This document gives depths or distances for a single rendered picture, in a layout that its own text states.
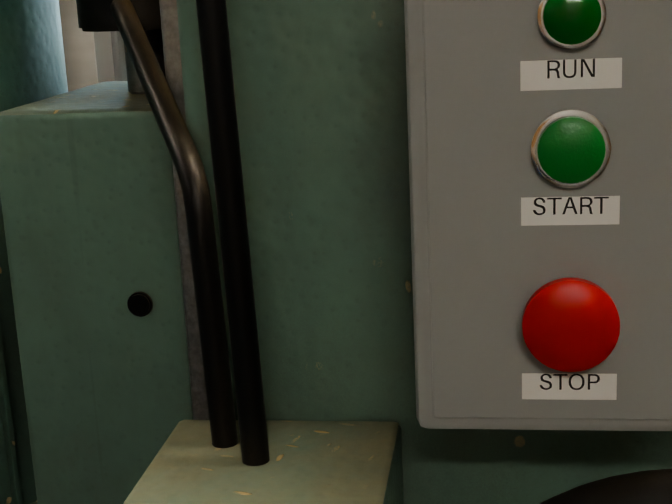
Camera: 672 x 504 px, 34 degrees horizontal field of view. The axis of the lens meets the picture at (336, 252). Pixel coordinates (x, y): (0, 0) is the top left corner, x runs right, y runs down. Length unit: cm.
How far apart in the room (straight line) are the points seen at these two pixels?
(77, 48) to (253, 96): 167
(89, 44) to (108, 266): 159
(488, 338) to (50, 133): 22
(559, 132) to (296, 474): 15
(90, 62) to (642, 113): 177
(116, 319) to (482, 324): 19
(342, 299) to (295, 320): 2
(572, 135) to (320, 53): 11
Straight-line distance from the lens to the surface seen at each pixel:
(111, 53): 212
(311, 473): 40
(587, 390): 37
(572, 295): 35
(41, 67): 55
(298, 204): 42
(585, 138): 34
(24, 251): 50
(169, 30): 46
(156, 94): 44
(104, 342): 50
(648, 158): 35
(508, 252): 35
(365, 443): 42
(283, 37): 41
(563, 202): 35
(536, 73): 34
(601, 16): 34
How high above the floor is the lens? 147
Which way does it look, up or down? 14 degrees down
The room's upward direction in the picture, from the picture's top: 3 degrees counter-clockwise
